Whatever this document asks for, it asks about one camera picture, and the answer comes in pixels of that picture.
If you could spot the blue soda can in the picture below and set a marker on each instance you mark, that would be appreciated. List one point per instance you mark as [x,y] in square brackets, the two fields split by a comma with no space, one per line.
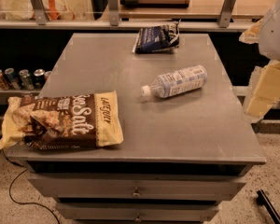
[13,78]

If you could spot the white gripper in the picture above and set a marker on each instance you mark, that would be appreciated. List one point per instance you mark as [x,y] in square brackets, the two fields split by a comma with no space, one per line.
[275,34]

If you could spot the low grey shelf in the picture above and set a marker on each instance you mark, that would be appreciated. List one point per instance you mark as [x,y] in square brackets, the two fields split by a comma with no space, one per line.
[4,95]

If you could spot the dark soda can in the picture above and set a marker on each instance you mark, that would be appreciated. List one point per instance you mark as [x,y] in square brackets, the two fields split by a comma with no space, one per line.
[39,77]

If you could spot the black bar on floor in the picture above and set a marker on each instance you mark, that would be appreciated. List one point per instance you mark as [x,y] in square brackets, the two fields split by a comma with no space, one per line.
[263,199]

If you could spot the metal bracket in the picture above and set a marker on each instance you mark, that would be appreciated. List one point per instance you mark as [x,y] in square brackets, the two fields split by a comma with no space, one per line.
[113,7]
[224,18]
[41,17]

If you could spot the green soda can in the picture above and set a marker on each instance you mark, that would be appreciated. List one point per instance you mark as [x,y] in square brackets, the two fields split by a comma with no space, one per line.
[26,79]

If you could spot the white orange plastic bag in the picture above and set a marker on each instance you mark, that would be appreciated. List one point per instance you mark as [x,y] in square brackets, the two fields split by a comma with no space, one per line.
[23,10]

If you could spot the lower drawer knob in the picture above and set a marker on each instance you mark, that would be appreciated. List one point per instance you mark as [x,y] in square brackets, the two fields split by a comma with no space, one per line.
[137,218]

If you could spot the metal bracket left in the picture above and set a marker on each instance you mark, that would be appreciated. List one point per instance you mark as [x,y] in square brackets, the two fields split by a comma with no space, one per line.
[41,17]

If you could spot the drawer knob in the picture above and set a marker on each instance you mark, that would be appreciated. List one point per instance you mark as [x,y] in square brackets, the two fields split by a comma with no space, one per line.
[137,218]
[136,193]

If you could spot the grey drawer cabinet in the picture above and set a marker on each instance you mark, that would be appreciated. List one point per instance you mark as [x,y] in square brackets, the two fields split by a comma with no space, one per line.
[186,154]

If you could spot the clear plastic water bottle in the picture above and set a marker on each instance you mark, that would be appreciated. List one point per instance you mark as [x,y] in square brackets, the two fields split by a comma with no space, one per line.
[177,82]

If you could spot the metal bracket right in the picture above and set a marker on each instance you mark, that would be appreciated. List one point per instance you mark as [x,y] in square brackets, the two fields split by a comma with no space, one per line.
[224,18]

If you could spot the dark blue chip bag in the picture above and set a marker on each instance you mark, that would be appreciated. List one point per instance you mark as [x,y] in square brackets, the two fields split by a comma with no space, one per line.
[157,39]

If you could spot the partly hidden soda can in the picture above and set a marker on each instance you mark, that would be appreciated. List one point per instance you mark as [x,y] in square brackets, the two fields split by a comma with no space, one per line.
[46,75]

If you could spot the metal bracket middle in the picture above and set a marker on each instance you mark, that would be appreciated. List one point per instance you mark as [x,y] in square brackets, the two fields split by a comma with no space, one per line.
[113,7]

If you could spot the upper drawer knob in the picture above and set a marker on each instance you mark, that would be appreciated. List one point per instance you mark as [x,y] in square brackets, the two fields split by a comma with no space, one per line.
[136,193]

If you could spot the brown sea salt chip bag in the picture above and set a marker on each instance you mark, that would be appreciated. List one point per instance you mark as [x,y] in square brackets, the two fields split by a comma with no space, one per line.
[68,122]

